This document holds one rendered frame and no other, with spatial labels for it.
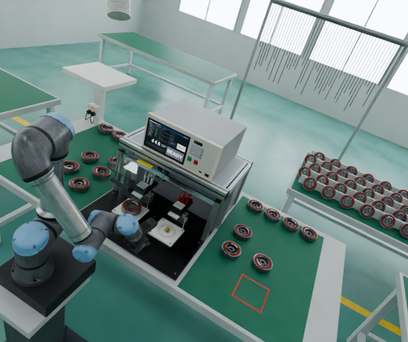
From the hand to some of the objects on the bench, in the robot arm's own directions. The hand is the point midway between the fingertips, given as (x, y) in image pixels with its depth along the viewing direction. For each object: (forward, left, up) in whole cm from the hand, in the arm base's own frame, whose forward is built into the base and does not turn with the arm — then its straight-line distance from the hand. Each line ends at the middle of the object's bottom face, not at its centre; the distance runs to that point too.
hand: (144, 241), depth 148 cm
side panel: (+56, -33, -14) cm, 66 cm away
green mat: (+33, -61, -12) cm, 70 cm away
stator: (+29, +54, -15) cm, 64 cm away
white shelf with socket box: (+96, +84, -20) cm, 130 cm away
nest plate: (+25, +19, -12) cm, 33 cm away
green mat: (+57, +66, -17) cm, 88 cm away
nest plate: (+20, -5, -11) cm, 23 cm away
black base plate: (+24, +6, -14) cm, 28 cm away
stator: (+25, +19, -10) cm, 33 cm away
